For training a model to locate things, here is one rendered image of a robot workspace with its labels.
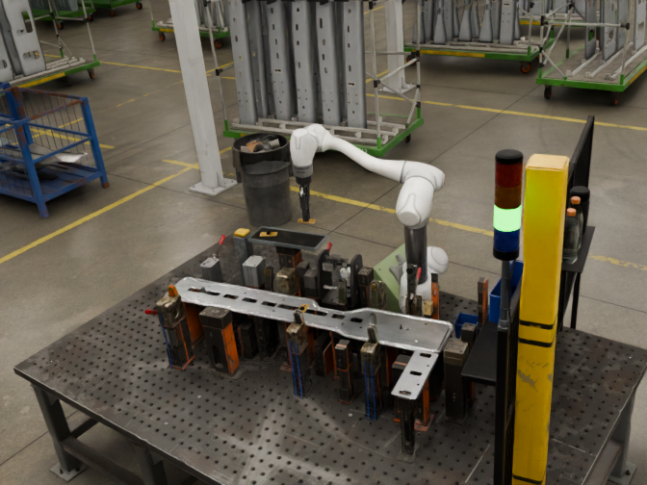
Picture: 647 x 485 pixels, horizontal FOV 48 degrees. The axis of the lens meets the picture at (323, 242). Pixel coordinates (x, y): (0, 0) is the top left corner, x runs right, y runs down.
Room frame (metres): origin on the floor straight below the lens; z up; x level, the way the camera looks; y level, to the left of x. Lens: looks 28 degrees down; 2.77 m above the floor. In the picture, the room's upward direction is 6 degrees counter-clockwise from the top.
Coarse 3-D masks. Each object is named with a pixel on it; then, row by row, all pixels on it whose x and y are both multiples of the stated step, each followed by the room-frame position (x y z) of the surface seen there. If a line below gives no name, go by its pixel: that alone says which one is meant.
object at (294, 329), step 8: (288, 328) 2.53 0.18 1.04; (296, 328) 2.52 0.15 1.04; (304, 328) 2.56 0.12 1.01; (288, 336) 2.52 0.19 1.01; (296, 336) 2.50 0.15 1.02; (304, 336) 2.55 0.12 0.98; (288, 344) 2.52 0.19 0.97; (296, 344) 2.50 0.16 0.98; (304, 344) 2.55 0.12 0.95; (296, 352) 2.50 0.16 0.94; (304, 352) 2.55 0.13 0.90; (296, 360) 2.52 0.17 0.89; (304, 360) 2.54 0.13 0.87; (296, 368) 2.52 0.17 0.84; (304, 368) 2.53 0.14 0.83; (296, 376) 2.52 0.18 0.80; (304, 376) 2.52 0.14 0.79; (296, 384) 2.52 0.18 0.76; (304, 384) 2.51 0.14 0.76; (312, 384) 2.56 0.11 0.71; (296, 392) 2.52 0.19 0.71; (304, 392) 2.50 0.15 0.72
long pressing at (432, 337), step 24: (216, 288) 3.00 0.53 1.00; (240, 288) 2.97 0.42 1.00; (240, 312) 2.77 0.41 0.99; (264, 312) 2.74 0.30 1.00; (288, 312) 2.72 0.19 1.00; (336, 312) 2.68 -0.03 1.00; (360, 312) 2.66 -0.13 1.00; (384, 312) 2.64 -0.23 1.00; (360, 336) 2.49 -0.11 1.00; (384, 336) 2.47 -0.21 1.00; (408, 336) 2.45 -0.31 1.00; (432, 336) 2.43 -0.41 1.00
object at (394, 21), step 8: (392, 0) 9.23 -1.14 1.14; (400, 0) 9.29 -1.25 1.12; (392, 8) 9.24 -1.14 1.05; (400, 8) 9.29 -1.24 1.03; (392, 16) 9.24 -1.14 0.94; (400, 16) 9.28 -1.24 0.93; (392, 24) 9.24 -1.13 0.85; (400, 24) 9.27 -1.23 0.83; (392, 32) 9.25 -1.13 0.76; (400, 32) 9.27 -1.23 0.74; (392, 40) 9.25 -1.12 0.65; (400, 40) 9.26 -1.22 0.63; (392, 48) 9.25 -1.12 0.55; (400, 48) 9.26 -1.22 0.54; (392, 56) 9.26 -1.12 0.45; (400, 56) 9.25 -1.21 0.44; (392, 64) 9.26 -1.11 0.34; (400, 64) 9.25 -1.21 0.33; (400, 72) 9.25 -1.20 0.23; (392, 80) 9.27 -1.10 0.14; (400, 80) 9.24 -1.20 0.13; (384, 88) 9.36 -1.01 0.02; (392, 88) 9.27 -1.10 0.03; (400, 88) 9.23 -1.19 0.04; (408, 88) 9.25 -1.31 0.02
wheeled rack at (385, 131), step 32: (256, 0) 7.55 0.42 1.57; (288, 0) 7.33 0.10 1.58; (320, 0) 6.98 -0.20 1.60; (352, 0) 6.95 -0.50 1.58; (384, 0) 6.70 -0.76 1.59; (416, 0) 7.27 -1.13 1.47; (416, 32) 7.28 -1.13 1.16; (416, 96) 7.21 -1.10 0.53; (256, 128) 7.42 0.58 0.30; (288, 128) 7.33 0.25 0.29; (352, 128) 7.05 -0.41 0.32; (384, 128) 7.05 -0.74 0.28; (416, 128) 7.14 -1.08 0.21
